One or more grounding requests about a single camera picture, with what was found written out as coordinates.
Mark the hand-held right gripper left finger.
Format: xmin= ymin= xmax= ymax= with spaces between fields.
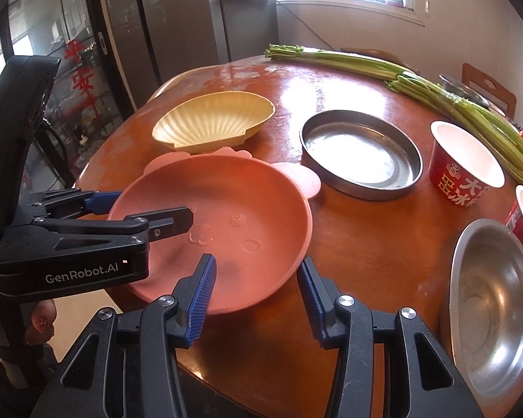
xmin=30 ymin=253 xmax=219 ymax=418

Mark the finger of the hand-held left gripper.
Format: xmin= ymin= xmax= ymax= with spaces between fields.
xmin=26 ymin=188 xmax=123 ymax=220
xmin=32 ymin=207 xmax=195 ymax=245

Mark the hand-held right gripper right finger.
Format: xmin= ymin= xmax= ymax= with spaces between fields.
xmin=297 ymin=258 xmax=484 ymax=418

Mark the yellow shell-shaped plate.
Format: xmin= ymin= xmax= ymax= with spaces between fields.
xmin=152 ymin=91 xmax=276 ymax=155

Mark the round metal plate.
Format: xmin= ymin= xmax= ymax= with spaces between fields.
xmin=300 ymin=110 xmax=423 ymax=201

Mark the large steel bowl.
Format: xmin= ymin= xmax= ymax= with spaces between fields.
xmin=439 ymin=218 xmax=523 ymax=410

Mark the red paper bowl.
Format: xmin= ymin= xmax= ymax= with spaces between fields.
xmin=429 ymin=121 xmax=505 ymax=212

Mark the person's left hand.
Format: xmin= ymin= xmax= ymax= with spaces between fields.
xmin=0 ymin=298 xmax=58 ymax=346

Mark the glass door with red lettering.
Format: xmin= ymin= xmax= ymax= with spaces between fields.
xmin=0 ymin=0 xmax=127 ymax=184

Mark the grey refrigerator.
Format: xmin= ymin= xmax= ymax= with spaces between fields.
xmin=96 ymin=0 xmax=280 ymax=109

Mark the celery bundle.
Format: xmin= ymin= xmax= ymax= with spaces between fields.
xmin=384 ymin=70 xmax=523 ymax=188
xmin=265 ymin=44 xmax=419 ymax=83

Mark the wooden chair with curved back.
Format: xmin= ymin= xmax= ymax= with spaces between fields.
xmin=340 ymin=48 xmax=402 ymax=64

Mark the wooden chair with cutout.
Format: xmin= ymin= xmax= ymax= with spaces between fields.
xmin=461 ymin=63 xmax=517 ymax=118

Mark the thin wall cable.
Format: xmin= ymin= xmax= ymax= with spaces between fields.
xmin=283 ymin=4 xmax=345 ymax=51

